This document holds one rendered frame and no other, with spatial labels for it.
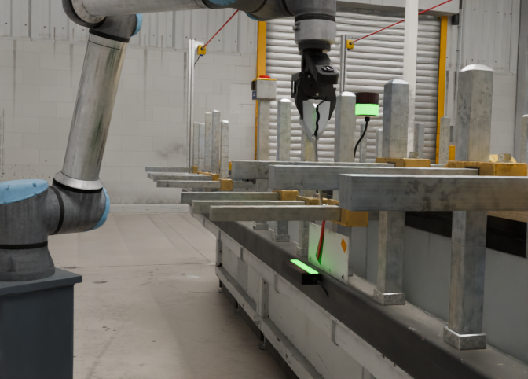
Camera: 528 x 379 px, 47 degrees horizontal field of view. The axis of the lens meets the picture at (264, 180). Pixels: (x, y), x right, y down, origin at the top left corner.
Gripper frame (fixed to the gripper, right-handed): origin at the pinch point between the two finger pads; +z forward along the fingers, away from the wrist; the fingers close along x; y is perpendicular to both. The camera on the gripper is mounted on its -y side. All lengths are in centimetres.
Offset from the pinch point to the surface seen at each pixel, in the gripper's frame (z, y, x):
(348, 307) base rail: 34.3, -13.1, -3.7
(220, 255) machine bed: 79, 281, -31
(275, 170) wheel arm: 5, -53, 23
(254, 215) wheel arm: 16.8, -3.3, 13.8
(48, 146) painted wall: 13, 780, 129
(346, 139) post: 0.5, 0.5, -7.7
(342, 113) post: -5.2, 0.5, -6.4
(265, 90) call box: -16, 75, -8
